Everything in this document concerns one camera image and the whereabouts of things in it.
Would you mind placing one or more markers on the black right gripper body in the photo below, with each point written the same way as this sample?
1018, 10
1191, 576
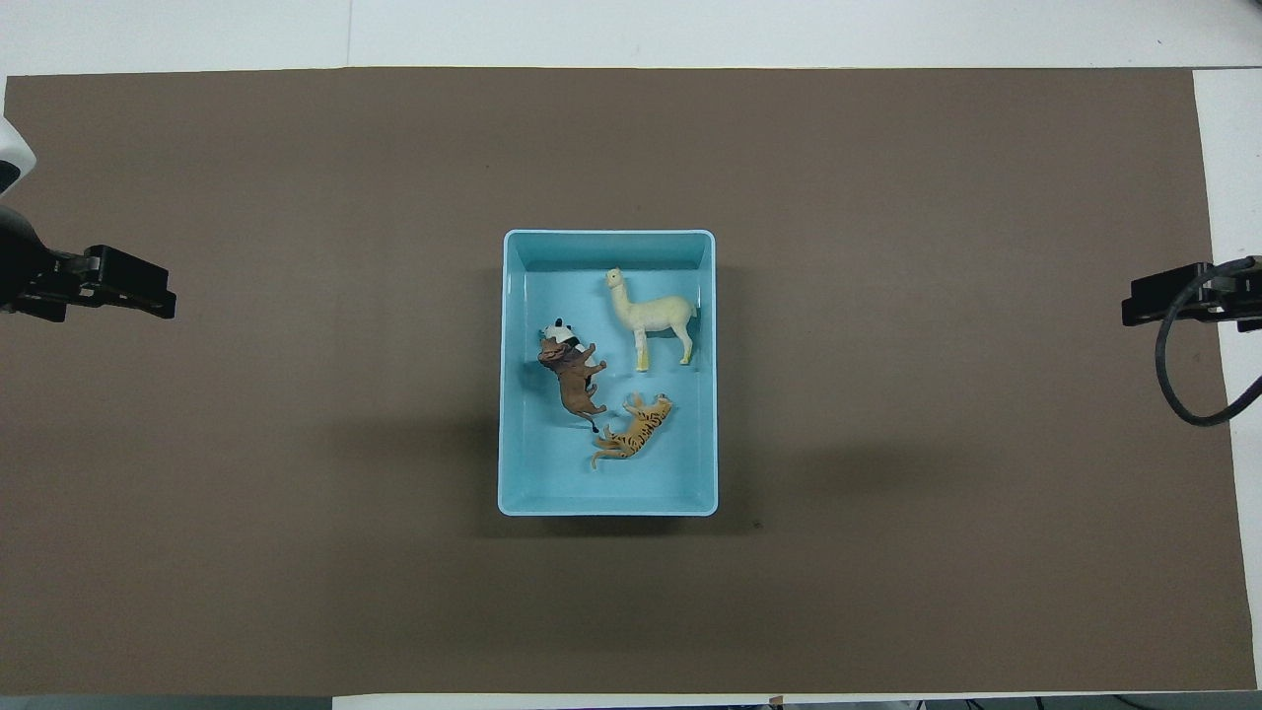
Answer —
1237, 284

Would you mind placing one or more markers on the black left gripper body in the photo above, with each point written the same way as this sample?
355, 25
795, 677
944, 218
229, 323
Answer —
30, 266

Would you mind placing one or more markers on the black white panda toy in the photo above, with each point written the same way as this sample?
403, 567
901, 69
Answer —
560, 333

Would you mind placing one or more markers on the brown lion toy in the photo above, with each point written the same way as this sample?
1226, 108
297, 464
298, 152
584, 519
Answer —
572, 380

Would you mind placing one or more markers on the cream alpaca toy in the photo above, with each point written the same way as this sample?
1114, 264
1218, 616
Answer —
656, 316

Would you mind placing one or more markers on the orange tiger toy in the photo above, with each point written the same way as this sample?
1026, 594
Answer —
636, 431

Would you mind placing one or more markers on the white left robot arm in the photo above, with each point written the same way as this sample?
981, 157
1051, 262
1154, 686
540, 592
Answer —
12, 158

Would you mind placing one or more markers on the light blue storage box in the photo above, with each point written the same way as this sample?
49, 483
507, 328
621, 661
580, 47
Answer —
552, 483

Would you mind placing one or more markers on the brown table mat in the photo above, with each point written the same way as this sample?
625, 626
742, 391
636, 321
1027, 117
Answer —
296, 493

